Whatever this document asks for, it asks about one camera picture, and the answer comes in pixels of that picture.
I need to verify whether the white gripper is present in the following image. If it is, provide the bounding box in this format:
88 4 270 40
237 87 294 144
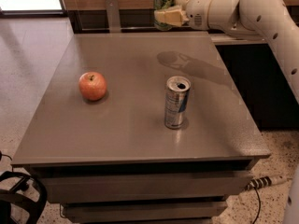
154 0 213 31

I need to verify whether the green soda can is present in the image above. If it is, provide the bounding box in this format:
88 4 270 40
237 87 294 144
153 0 175 31

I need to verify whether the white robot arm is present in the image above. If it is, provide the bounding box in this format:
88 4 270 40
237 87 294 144
154 0 299 102

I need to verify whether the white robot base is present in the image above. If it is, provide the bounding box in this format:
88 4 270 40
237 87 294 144
282 166 299 224

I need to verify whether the silver blue energy drink can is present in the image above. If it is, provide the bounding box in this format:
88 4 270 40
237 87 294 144
164 76 191 129

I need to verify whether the red apple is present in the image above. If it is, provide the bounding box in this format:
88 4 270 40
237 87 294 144
78 72 107 101

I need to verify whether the grey drawer cabinet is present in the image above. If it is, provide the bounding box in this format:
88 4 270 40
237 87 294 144
13 32 270 224

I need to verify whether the black office chair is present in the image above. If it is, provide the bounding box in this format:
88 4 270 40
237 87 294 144
0 171 47 224

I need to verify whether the left metal wall bracket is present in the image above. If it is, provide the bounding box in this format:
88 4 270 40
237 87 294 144
105 0 121 33

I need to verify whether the striped black white cable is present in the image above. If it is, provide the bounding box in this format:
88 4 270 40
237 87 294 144
244 175 288 224

